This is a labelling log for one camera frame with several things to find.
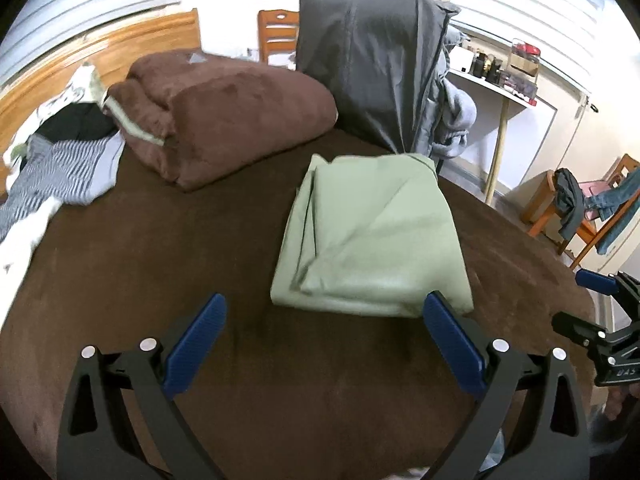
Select light green garment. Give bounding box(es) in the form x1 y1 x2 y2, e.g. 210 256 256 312
270 154 474 318

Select wooden chair with clothes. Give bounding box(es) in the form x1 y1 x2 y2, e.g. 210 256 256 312
521 155 639 270

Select brown bed cover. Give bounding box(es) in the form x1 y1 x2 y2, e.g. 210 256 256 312
0 127 601 480

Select white fleece garment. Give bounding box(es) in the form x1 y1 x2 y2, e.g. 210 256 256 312
0 197 62 324

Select white desk with items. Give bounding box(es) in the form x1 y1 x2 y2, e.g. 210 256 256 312
447 47 555 196

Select striped grey white shirt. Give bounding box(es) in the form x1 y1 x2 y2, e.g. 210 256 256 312
1 133 125 236

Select black garment on bed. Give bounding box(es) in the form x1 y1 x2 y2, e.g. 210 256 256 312
36 103 118 143

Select grey garment bag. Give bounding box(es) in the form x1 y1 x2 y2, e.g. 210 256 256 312
296 0 475 158

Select folded brown blanket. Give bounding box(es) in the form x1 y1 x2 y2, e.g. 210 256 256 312
104 49 338 191

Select cartoon print pillow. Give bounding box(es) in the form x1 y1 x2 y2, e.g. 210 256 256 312
2 63 105 172

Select wooden headboard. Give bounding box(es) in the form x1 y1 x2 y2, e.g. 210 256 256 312
0 8 202 201

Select window blinds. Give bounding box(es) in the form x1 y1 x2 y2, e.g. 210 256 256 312
1 0 181 84

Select wooden chair by wall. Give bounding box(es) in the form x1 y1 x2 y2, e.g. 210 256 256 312
257 9 299 63

